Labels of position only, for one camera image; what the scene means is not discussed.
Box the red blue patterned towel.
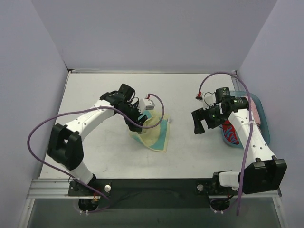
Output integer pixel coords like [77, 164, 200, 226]
[222, 120, 241, 146]

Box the yellow teal towel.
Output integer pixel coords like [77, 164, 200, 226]
[129, 110, 171, 152]

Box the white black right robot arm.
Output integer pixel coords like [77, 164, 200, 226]
[191, 87, 287, 195]

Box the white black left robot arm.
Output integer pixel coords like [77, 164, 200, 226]
[47, 84, 155, 196]

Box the pink rolled towel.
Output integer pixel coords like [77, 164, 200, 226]
[250, 97, 261, 127]

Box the blue plastic basket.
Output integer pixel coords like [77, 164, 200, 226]
[221, 94, 270, 149]

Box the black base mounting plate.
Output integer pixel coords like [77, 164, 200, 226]
[68, 178, 237, 209]

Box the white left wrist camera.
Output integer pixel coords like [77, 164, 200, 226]
[138, 98, 155, 113]

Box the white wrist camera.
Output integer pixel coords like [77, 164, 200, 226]
[195, 92, 206, 102]
[138, 98, 155, 113]

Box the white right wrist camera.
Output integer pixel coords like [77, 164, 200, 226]
[195, 92, 206, 102]

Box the aluminium right frame rail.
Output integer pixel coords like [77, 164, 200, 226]
[231, 70, 242, 91]

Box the aluminium frame rail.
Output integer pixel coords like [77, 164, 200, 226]
[231, 70, 242, 91]
[26, 179, 282, 199]

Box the aluminium front frame rail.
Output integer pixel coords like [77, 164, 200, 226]
[26, 179, 282, 199]

